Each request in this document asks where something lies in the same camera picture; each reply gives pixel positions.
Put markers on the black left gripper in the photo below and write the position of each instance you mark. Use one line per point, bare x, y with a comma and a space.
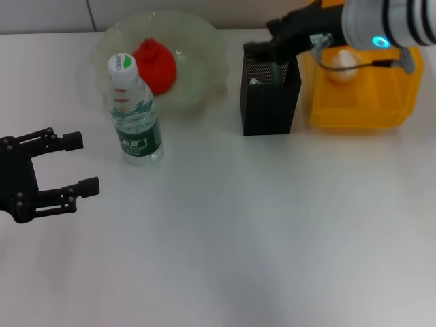
13, 177

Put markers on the white paper ball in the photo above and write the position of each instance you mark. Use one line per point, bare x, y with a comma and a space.
344, 66

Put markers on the red-orange toy orange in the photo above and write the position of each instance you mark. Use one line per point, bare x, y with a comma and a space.
161, 68

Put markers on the clear glass fruit plate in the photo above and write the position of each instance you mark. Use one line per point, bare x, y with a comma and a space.
201, 44

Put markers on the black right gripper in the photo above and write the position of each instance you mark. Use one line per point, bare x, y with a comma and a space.
306, 25

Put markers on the black mesh pen holder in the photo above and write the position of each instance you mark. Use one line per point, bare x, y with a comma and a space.
269, 105

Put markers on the clear green-label water bottle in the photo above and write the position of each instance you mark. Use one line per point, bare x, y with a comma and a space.
136, 129

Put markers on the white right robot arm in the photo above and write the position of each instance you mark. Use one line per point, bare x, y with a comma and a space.
391, 20

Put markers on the yellow plastic bin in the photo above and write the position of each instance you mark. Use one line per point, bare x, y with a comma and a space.
361, 102

